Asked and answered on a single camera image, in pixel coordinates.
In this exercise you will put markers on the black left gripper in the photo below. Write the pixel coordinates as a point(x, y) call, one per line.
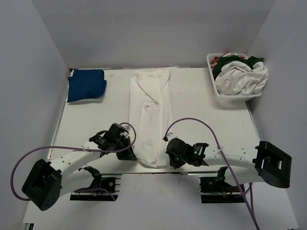
point(128, 155)

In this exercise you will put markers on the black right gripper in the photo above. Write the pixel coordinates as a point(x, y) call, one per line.
point(173, 163)

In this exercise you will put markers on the cream white t shirt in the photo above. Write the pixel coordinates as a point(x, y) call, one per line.
point(237, 78)

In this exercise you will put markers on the dark green t shirt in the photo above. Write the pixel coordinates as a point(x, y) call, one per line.
point(226, 60)

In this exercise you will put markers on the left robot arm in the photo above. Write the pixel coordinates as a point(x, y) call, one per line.
point(49, 180)

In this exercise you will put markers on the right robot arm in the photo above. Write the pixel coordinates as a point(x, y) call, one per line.
point(263, 163)

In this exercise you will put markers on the white plastic laundry basket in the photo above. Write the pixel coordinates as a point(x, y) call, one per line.
point(226, 98)

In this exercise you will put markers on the folded blue t shirt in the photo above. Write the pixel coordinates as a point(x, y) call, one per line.
point(86, 84)

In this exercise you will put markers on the pink garment in basket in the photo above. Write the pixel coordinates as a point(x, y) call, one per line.
point(214, 60)

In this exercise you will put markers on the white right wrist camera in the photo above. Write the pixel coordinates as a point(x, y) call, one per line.
point(169, 136)

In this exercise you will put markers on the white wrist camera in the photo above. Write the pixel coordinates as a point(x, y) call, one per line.
point(127, 128)
point(169, 136)

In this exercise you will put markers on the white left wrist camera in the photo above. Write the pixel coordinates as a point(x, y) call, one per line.
point(127, 128)

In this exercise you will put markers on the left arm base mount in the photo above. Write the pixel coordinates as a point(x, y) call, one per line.
point(104, 188)

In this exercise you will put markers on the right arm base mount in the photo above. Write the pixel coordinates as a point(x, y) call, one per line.
point(213, 192)

